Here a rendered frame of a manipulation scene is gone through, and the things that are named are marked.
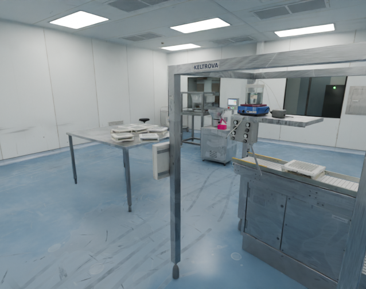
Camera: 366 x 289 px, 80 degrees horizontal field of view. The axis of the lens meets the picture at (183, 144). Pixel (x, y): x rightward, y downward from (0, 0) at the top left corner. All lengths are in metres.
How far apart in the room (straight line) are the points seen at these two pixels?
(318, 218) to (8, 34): 6.01
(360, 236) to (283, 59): 0.75
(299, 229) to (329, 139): 5.08
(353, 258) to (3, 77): 5.92
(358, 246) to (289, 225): 1.02
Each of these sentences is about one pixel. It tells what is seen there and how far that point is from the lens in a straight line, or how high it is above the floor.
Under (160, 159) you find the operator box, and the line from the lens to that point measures 1.59.
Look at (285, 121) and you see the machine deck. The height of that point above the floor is 1.33.
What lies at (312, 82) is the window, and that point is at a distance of 6.90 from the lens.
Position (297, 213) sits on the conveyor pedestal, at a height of 0.61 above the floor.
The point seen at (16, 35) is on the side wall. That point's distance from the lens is 6.14.
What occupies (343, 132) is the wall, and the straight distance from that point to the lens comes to 6.94.
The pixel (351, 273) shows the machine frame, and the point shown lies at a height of 0.85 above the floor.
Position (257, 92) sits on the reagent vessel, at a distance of 1.98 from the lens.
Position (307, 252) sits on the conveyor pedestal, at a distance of 2.15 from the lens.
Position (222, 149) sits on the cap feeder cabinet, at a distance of 4.61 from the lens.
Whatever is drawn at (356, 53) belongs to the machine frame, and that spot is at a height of 1.67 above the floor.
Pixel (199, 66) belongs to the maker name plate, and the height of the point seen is 1.68.
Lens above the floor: 1.55
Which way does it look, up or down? 14 degrees down
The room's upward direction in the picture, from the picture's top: straight up
